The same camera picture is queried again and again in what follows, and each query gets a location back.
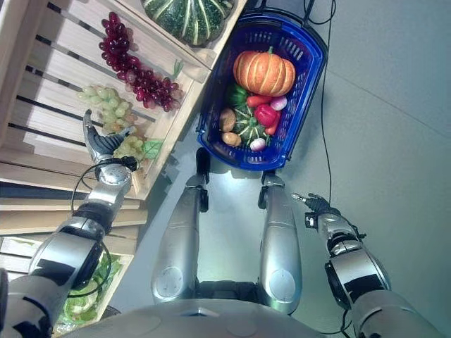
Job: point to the silver robot right leg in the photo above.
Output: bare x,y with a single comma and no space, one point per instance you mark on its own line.
280,246

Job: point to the green lettuce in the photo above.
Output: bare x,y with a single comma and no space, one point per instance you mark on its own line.
89,303

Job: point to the long orange carrot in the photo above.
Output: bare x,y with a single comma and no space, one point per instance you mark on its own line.
258,100

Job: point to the orange pumpkin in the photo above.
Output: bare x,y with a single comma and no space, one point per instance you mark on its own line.
264,72

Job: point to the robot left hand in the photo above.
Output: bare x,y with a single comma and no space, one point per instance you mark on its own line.
102,142

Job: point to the wooden crate with slats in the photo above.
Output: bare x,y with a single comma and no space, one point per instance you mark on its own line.
53,70

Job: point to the pale wooden pumpkin crate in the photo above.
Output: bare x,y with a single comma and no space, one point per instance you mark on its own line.
225,38

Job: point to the short orange carrot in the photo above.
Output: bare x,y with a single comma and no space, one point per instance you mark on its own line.
271,129

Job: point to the purple onion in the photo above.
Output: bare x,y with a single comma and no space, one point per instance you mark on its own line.
278,103

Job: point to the green bell pepper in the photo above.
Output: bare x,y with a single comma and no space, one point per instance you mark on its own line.
236,94

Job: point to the silver robot torso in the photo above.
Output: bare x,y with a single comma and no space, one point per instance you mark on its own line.
197,322

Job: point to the red grape bunch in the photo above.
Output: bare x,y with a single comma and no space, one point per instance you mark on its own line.
141,75

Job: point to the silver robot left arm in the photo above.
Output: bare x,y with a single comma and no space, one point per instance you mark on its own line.
67,253

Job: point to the green grape bunch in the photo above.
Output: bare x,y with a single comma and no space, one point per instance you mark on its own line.
109,104

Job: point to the wooden crate with lettuce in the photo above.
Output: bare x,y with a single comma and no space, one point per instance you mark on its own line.
116,278

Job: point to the brown potato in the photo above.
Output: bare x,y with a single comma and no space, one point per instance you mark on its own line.
227,119
231,138

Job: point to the red bell pepper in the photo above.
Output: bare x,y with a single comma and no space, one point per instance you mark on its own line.
266,114

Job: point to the large green striped pumpkin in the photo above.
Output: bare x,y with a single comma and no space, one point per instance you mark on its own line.
190,17

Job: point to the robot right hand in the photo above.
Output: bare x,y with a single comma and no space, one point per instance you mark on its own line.
319,203

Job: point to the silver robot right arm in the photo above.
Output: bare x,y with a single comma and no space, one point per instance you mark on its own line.
359,271

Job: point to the blue plastic shopping basket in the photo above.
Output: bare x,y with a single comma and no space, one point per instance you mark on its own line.
303,88

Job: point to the small green striped pumpkin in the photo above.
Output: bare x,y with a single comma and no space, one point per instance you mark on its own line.
248,123

